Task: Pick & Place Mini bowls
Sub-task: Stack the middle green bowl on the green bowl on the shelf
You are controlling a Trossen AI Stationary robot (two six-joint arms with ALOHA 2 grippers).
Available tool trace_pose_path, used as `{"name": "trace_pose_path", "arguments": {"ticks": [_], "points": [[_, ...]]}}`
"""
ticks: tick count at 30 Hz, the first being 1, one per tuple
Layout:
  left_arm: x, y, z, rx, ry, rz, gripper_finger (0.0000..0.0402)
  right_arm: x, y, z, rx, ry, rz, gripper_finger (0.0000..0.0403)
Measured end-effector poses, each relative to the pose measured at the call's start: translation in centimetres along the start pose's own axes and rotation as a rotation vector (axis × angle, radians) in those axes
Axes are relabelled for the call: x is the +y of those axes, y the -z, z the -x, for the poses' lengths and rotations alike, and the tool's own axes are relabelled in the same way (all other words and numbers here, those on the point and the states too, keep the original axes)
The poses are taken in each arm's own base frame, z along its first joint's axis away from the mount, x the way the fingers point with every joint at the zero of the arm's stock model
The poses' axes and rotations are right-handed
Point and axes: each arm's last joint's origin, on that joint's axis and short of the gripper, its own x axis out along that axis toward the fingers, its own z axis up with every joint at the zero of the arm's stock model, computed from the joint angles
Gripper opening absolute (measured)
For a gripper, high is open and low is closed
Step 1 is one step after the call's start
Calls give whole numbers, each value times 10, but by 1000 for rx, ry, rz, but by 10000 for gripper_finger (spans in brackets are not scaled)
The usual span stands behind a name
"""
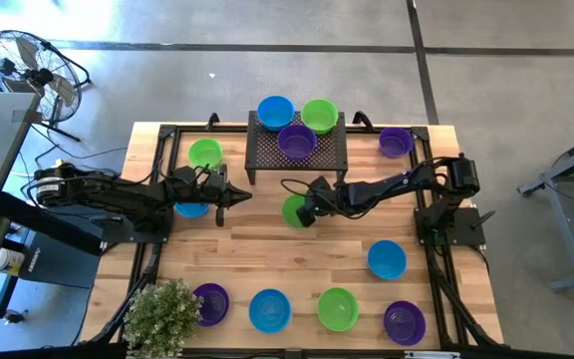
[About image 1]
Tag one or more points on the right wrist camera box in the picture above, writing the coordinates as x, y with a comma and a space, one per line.
311, 200

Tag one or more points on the green plastic mini bowl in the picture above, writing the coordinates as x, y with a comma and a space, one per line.
205, 153
337, 309
319, 115
291, 212

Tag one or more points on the blue plastic mini bowl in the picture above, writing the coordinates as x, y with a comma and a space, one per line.
386, 259
191, 210
269, 310
275, 113

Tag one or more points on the purple plastic mini bowl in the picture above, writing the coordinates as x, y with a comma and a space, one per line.
296, 143
395, 143
404, 323
213, 304

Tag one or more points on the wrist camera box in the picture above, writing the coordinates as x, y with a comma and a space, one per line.
311, 200
213, 182

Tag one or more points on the white canister yellow label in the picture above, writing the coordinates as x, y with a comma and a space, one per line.
7, 259

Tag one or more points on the black perforated metal rack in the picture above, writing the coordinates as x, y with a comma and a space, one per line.
267, 154

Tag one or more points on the yellow power strip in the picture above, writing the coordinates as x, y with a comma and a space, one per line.
59, 162

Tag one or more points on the silver metal bar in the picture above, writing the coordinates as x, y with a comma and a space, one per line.
431, 355

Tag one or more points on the black caster wheel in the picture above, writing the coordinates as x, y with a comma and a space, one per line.
14, 316

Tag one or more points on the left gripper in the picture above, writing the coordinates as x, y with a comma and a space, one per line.
202, 199

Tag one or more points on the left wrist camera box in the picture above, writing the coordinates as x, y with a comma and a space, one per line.
213, 182

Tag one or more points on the black aluminium table frame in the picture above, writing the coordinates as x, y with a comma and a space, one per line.
192, 129

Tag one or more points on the grey metal desk frame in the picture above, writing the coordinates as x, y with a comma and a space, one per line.
564, 224

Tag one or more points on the black computer tower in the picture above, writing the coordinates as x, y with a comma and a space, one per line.
58, 264

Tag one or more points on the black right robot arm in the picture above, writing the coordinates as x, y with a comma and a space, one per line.
391, 185

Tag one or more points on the artificial green potted plant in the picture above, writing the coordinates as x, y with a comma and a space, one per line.
160, 316

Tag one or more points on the black clamp lever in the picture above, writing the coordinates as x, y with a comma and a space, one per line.
484, 219

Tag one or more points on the black floor fan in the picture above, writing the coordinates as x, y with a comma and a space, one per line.
38, 76

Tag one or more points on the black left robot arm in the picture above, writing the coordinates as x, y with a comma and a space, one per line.
117, 194

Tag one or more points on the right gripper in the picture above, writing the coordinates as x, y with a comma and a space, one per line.
329, 199

